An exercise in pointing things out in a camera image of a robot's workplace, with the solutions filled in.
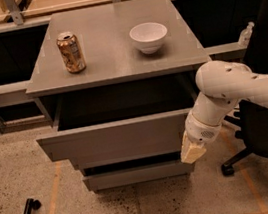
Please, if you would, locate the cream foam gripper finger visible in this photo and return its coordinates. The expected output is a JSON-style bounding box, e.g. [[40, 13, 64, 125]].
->
[[180, 132, 207, 164]]

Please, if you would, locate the clear plastic bottle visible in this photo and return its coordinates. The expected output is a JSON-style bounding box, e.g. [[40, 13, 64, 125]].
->
[[237, 21, 255, 48]]

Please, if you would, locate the grey top drawer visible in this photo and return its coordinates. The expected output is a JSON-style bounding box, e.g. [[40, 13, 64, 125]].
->
[[37, 73, 196, 167]]

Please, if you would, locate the grey drawer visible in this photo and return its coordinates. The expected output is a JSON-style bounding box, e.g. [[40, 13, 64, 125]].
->
[[37, 73, 196, 167], [83, 152, 195, 192]]

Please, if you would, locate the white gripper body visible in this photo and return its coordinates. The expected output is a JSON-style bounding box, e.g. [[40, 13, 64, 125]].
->
[[185, 112, 221, 145]]

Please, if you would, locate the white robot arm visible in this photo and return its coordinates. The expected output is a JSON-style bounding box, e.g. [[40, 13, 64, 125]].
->
[[180, 60, 268, 164]]

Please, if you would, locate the grey drawer cabinet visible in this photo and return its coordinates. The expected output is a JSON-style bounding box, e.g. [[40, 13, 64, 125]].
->
[[14, 0, 230, 200]]

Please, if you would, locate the grey lower drawer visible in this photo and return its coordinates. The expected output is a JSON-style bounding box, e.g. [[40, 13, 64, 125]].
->
[[83, 152, 195, 192]]

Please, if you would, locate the white ceramic bowl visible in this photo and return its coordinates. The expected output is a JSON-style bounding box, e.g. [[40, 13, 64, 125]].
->
[[129, 22, 168, 54]]

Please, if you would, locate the gold soda can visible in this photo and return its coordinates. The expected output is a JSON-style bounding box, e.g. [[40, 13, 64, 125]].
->
[[56, 31, 87, 74]]

